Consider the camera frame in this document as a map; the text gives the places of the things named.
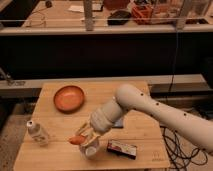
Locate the black object on shelf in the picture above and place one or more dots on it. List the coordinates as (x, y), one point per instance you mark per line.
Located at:
(119, 17)

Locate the black and red box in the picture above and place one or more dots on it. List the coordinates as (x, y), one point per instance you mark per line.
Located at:
(121, 148)

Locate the clear plastic bottle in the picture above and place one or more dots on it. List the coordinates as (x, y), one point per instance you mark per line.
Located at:
(38, 133)

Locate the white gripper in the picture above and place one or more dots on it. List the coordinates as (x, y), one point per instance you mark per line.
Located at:
(100, 124)

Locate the orange crate on shelf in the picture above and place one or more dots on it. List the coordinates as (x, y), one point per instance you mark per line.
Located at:
(141, 14)

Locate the blue sponge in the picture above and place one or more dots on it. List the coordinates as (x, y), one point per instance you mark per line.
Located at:
(119, 123)

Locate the white ceramic cup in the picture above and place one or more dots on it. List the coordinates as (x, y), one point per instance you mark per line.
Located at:
(90, 147)

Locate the orange pepper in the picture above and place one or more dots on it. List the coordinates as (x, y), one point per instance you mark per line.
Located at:
(77, 140)

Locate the orange wooden bowl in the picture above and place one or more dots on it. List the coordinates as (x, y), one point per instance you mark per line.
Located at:
(69, 98)

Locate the white paper on shelf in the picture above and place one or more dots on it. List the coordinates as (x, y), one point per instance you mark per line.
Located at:
(76, 8)

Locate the grey metal post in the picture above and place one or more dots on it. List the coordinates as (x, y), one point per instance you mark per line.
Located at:
(88, 14)

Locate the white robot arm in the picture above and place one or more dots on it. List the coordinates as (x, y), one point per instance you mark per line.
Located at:
(126, 98)

